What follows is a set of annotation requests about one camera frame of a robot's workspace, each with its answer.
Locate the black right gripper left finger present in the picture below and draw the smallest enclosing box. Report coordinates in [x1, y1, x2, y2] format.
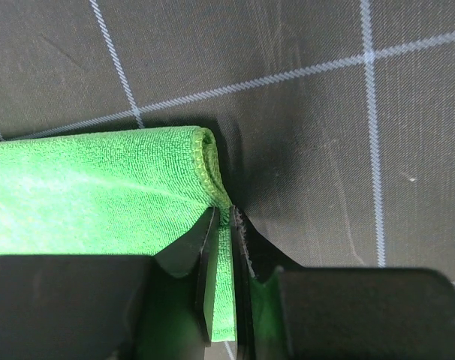
[0, 208, 220, 359]

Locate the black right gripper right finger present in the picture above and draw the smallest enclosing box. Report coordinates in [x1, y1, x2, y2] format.
[230, 208, 455, 359]

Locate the green microfiber towel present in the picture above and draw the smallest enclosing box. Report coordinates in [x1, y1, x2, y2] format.
[0, 127, 237, 342]

